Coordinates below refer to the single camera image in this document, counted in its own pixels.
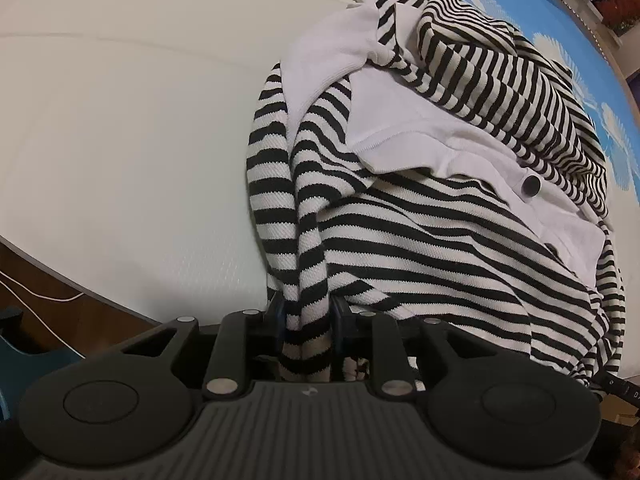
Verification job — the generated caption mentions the striped and white shirt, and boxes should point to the striped and white shirt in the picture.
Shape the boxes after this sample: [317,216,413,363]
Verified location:
[246,0,628,396]

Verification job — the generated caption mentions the dark red cushion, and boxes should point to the dark red cushion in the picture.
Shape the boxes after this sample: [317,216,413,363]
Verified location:
[597,0,640,33]

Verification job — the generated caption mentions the white cable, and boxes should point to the white cable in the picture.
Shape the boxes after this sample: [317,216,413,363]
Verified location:
[0,275,83,303]

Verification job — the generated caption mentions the blue fan print bedsheet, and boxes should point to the blue fan print bedsheet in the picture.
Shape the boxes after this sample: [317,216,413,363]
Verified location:
[0,0,640,331]

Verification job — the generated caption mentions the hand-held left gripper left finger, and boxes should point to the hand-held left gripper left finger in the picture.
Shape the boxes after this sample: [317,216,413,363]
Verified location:
[117,294,287,401]

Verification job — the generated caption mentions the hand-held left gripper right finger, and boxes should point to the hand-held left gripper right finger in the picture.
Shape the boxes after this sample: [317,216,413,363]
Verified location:
[331,296,506,401]

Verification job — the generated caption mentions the teal plastic object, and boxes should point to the teal plastic object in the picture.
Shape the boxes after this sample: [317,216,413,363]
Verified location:
[0,332,83,421]

